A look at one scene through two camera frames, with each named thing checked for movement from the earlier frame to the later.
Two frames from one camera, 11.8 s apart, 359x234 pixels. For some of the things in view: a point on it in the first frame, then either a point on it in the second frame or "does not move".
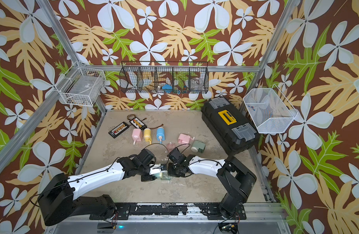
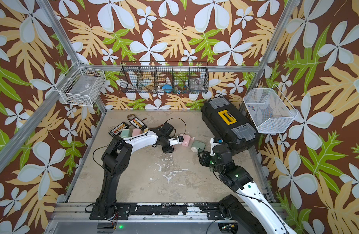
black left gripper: (148, 178) → (169, 149)
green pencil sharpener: (198, 146) does not move
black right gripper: (169, 171) → (205, 158)
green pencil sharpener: (158, 175) → (125, 133)
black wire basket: (166, 77) does not move
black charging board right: (137, 123) does not move
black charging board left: (119, 129) does not move
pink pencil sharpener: (137, 135) does not move
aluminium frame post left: (68, 40) does not move
